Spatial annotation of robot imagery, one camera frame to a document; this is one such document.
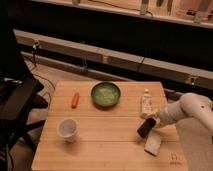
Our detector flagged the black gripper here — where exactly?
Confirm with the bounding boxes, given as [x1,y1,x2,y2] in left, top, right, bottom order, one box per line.
[137,118,156,138]

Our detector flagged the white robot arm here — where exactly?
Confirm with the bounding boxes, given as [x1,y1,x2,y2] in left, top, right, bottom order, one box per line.
[137,93,213,138]

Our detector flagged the white sponge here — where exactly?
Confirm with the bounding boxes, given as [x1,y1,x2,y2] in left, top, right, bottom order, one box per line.
[144,131,162,156]

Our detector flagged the small white bottle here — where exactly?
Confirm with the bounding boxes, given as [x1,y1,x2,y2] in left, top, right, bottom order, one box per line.
[141,89,152,117]

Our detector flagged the green bowl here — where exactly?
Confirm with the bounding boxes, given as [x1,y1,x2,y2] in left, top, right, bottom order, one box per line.
[91,82,121,107]

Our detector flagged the orange carrot toy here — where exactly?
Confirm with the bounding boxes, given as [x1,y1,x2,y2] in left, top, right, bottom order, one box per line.
[71,93,79,109]

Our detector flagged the white cup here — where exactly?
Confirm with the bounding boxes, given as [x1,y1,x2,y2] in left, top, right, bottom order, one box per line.
[57,119,77,143]

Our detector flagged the black chair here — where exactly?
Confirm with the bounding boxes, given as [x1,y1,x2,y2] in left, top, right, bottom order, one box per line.
[0,29,50,158]

